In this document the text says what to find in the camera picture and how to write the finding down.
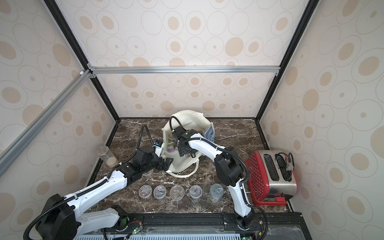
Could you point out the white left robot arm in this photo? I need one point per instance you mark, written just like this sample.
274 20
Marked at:
60 218

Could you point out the clear plastic jar by wall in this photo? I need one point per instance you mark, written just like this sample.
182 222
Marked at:
106 155

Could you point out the black corner frame post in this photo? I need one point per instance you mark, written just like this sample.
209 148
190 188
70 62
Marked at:
60 20
302 25

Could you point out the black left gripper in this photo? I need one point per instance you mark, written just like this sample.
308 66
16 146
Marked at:
162 166

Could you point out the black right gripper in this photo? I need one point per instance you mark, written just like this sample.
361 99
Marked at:
179 134

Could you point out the large clear seed jar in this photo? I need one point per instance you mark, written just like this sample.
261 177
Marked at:
216 193

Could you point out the black corner frame post right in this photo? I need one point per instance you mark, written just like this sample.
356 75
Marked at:
302 25

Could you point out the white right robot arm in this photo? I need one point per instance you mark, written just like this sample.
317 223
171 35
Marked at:
230 169

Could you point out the red and steel toaster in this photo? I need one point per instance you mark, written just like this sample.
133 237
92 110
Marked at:
272 177

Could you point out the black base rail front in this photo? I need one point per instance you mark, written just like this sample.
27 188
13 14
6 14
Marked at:
264 226

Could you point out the silver aluminium bar left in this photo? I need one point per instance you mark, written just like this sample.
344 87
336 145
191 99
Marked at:
27 136

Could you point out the silver aluminium crossbar back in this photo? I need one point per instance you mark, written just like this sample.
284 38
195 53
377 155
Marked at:
185 70

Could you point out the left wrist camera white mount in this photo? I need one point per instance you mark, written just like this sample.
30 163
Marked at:
158 145

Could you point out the black corner frame post left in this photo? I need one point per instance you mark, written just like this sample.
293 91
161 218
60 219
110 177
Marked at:
60 20

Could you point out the cream canvas starry night bag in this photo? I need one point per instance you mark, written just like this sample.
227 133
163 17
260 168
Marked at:
186 166

